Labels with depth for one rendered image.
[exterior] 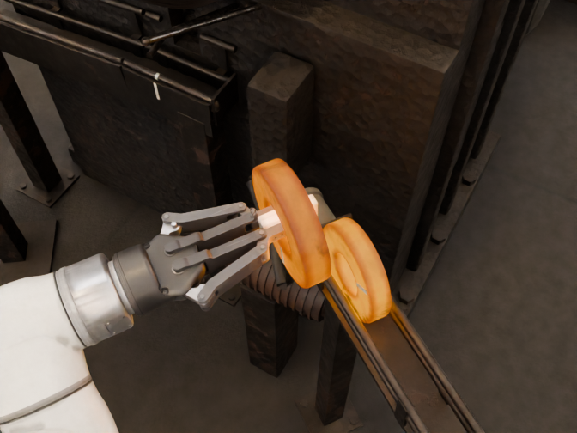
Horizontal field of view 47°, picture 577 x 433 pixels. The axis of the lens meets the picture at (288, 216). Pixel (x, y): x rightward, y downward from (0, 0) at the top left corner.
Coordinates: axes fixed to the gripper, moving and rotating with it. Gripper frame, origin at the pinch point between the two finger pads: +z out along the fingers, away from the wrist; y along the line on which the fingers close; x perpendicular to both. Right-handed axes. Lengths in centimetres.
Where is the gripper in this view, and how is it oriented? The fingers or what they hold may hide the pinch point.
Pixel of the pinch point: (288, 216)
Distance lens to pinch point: 77.1
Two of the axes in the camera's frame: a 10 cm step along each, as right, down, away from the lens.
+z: 9.0, -3.9, 1.9
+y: 4.3, 7.5, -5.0
